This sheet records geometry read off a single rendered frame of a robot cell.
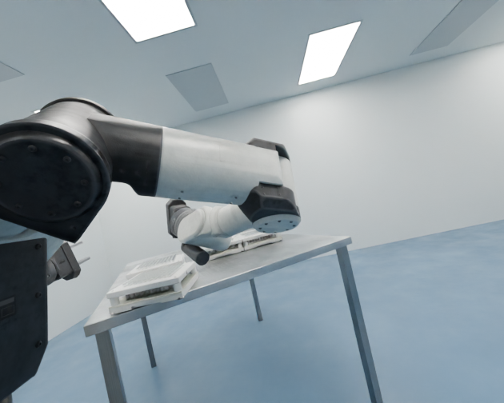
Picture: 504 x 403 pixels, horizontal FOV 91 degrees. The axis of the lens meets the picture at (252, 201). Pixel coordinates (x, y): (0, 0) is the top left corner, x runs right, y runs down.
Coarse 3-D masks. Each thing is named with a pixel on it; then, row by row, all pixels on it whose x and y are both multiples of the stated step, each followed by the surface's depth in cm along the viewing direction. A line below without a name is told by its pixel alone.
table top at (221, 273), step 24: (288, 240) 146; (312, 240) 130; (336, 240) 116; (216, 264) 124; (240, 264) 112; (264, 264) 102; (288, 264) 104; (192, 288) 90; (216, 288) 91; (96, 312) 87; (144, 312) 82
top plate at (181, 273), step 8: (184, 264) 102; (192, 264) 99; (176, 272) 89; (184, 272) 87; (152, 280) 85; (160, 280) 82; (168, 280) 80; (176, 280) 80; (120, 288) 83; (128, 288) 81; (136, 288) 80; (144, 288) 80; (152, 288) 80; (112, 296) 80; (120, 296) 80
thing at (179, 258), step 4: (180, 256) 129; (184, 256) 137; (176, 260) 118; (180, 260) 115; (164, 264) 114; (168, 264) 113; (172, 264) 113; (176, 264) 113; (136, 268) 122; (144, 268) 116; (148, 268) 113; (152, 268) 111; (156, 268) 111; (132, 272) 112; (136, 272) 110; (140, 272) 110; (128, 276) 108; (132, 276) 109
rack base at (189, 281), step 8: (184, 280) 94; (192, 280) 94; (184, 288) 84; (144, 296) 84; (152, 296) 82; (160, 296) 80; (168, 296) 80; (176, 296) 80; (120, 304) 81; (128, 304) 80; (136, 304) 80; (144, 304) 82; (112, 312) 80; (120, 312) 80
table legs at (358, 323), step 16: (352, 272) 118; (352, 288) 118; (256, 304) 247; (352, 304) 118; (144, 320) 208; (352, 320) 120; (96, 336) 78; (112, 336) 82; (112, 352) 79; (368, 352) 117; (112, 368) 78; (368, 368) 116; (112, 384) 78; (368, 384) 119; (112, 400) 78
